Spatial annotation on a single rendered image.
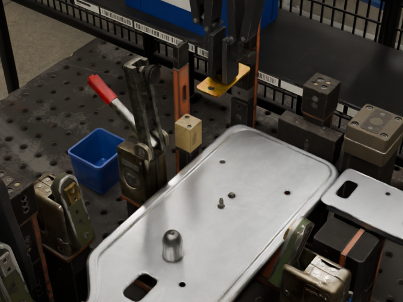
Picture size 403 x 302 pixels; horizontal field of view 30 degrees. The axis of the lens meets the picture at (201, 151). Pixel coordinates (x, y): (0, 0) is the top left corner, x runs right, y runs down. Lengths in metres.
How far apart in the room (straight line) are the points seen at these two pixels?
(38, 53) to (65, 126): 1.60
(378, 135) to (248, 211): 0.26
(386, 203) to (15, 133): 0.98
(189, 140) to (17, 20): 2.51
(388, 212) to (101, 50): 1.14
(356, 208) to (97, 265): 0.42
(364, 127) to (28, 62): 2.30
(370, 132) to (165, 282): 0.43
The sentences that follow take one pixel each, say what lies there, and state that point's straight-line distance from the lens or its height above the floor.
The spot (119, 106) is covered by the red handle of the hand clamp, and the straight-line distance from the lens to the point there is 1.24.
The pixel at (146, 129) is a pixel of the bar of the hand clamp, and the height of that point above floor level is 1.10.
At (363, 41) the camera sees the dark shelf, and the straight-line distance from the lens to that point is 1.57.
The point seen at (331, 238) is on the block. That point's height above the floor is 0.98.
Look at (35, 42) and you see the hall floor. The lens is 3.53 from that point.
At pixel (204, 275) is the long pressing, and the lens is 1.12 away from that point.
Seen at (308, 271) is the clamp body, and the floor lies 1.04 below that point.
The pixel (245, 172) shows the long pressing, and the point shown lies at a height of 1.00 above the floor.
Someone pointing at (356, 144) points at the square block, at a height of 1.03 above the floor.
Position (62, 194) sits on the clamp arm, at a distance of 1.13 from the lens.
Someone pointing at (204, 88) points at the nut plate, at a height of 1.25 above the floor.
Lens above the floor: 1.86
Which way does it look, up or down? 41 degrees down
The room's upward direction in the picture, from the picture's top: straight up
